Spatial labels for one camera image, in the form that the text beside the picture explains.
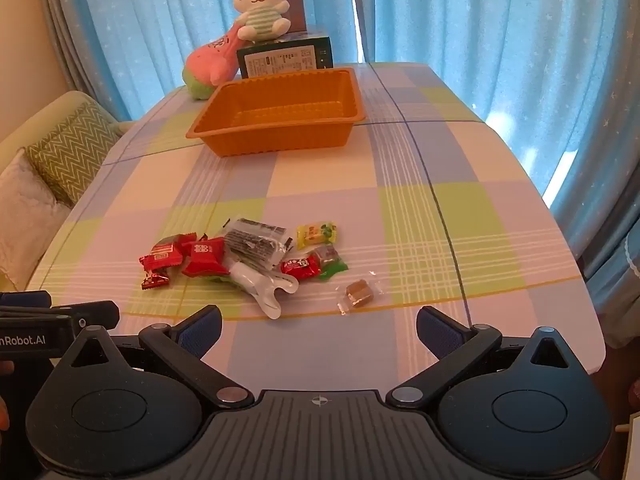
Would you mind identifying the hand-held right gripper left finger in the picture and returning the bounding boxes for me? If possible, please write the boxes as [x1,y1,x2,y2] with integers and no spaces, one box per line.
[62,305,256,408]

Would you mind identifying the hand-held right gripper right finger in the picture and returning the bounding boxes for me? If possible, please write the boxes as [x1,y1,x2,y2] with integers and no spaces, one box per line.
[385,305,581,408]

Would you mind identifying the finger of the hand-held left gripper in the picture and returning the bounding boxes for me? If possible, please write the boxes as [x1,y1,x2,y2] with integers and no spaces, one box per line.
[50,300,121,331]

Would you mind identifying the red candy white print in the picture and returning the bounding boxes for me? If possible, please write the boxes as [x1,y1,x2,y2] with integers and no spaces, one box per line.
[280,255,321,281]

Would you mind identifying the green packet brown snack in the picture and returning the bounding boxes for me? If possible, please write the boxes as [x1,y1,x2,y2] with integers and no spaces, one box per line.
[310,245,348,283]

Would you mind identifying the orange plastic tray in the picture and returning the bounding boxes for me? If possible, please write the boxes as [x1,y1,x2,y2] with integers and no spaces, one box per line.
[186,66,367,157]

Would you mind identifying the small red twisted candy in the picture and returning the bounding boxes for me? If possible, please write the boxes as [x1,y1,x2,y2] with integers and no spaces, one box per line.
[141,267,171,291]

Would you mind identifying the red square snack packet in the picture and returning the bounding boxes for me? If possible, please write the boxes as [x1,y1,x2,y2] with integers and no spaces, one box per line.
[181,236,231,279]

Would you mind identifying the red rectangular snack packet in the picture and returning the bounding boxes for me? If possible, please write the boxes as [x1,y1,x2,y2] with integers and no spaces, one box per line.
[139,232,199,274]

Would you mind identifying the brown candy clear wrapper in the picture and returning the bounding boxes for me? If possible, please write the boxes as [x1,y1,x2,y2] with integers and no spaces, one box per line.
[337,277,384,314]

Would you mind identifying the black and clear snack packet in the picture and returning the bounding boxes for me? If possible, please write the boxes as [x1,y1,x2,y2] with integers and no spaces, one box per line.
[222,217,294,271]

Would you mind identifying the white cushion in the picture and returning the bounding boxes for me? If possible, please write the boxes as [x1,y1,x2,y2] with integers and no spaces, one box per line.
[0,149,72,291]

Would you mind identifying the checked tablecloth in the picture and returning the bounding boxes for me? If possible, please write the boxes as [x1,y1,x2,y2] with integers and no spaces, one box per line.
[25,62,607,402]

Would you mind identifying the yellow wrapped candy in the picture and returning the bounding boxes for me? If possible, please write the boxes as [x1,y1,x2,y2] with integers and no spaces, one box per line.
[296,222,340,251]

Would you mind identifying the green zigzag cushion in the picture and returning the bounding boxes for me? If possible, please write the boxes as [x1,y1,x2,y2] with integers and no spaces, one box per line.
[25,100,127,207]

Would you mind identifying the grey-blue curtain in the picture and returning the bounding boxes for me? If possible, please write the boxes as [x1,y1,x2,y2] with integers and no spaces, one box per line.
[575,125,640,321]

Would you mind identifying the cream sofa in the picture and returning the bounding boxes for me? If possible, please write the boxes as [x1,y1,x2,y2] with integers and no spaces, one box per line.
[0,90,137,292]

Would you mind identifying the pink and green plush toy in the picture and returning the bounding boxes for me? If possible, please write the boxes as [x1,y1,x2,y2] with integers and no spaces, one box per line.
[184,29,243,100]

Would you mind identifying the green box white label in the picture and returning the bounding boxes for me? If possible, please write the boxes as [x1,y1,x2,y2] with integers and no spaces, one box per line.
[236,25,334,80]

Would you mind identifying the blue star curtain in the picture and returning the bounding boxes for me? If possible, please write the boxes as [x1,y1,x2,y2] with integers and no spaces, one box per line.
[359,0,640,201]
[39,0,362,123]

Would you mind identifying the white plush rabbit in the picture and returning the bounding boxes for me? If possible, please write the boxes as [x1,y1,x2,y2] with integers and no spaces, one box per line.
[233,0,293,42]

